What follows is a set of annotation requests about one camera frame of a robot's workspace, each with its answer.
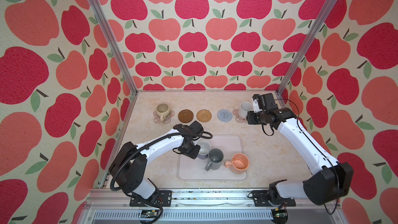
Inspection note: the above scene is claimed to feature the brown wooden round coaster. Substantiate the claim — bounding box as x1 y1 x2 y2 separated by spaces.
178 110 194 123

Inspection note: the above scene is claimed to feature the tan rattan round coaster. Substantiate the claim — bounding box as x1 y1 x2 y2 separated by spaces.
197 110 212 122

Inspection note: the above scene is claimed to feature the lavender ceramic mug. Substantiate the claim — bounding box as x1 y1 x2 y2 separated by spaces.
197 140 211 160

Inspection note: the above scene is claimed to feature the pink flower coaster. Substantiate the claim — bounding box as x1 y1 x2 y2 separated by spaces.
232 109 248 123
153 111 175 124

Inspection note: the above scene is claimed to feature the white ceramic mug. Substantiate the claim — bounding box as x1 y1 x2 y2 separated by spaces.
238 102 254 119

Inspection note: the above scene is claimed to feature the grey woven round coaster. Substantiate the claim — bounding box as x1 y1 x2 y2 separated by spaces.
217 109 233 122

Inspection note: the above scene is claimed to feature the cream ceramic mug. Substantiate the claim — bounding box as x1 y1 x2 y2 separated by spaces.
155 103 171 119

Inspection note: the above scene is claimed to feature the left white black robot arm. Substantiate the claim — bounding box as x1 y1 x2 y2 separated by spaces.
109 121 213 200

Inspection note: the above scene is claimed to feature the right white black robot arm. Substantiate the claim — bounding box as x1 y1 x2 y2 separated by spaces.
247 108 354 206

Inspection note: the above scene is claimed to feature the dark grey ceramic mug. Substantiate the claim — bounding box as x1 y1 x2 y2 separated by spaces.
205 148 224 171

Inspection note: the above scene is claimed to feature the beige rectangular tray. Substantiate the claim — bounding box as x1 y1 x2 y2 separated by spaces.
177 135 247 181

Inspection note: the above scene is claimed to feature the salmon pink ceramic mug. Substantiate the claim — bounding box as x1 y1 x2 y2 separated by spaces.
224 153 250 174

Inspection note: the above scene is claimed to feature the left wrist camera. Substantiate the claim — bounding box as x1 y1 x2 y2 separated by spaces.
189 121 204 135

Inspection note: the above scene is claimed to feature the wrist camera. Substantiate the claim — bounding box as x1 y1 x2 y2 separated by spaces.
252 93 278 114
189 121 204 135

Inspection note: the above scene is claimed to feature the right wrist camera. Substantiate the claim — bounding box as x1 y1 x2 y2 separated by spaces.
252 93 278 114

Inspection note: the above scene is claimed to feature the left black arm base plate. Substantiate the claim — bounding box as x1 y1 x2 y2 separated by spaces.
130 190 173 207

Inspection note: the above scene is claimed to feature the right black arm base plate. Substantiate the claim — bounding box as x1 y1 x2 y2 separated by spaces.
247 190 296 207

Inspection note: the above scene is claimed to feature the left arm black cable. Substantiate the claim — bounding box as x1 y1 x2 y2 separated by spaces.
109 130 214 224

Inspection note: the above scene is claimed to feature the front aluminium frame rail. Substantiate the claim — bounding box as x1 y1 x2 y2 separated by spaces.
77 188 348 224

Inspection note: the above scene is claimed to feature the left aluminium frame post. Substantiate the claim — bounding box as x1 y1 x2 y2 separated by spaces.
88 0 138 97

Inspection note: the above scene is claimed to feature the aluminium frame post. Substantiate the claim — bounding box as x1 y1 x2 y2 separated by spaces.
276 0 337 96
88 0 138 97

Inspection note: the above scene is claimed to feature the right aluminium frame post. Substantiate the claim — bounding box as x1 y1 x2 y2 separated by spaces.
276 0 337 96

